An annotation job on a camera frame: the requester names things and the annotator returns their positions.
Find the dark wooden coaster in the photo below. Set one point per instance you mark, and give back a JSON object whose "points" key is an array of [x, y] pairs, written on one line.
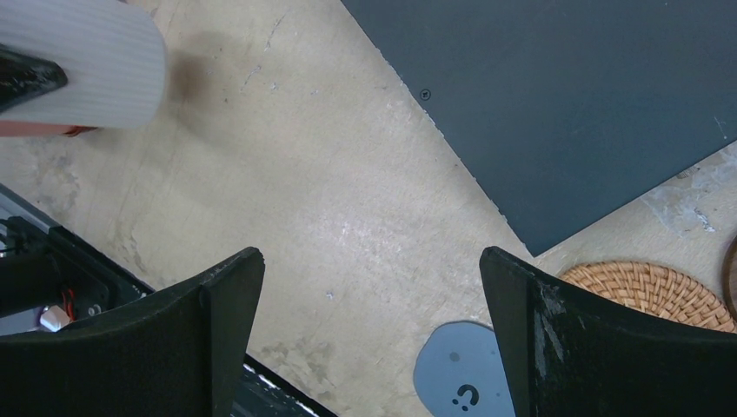
{"points": [[728, 277]]}

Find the dark flat metal box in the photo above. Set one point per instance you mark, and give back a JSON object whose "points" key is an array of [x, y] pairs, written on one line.
{"points": [[564, 111]]}

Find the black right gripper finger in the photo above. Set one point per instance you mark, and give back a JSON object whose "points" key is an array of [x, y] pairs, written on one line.
{"points": [[25, 77], [177, 352], [568, 352]]}

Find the blue grey smiley coaster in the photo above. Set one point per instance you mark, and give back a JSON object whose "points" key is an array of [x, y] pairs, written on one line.
{"points": [[459, 372]]}

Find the woven cork coaster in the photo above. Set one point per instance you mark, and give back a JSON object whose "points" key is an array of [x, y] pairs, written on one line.
{"points": [[654, 289]]}

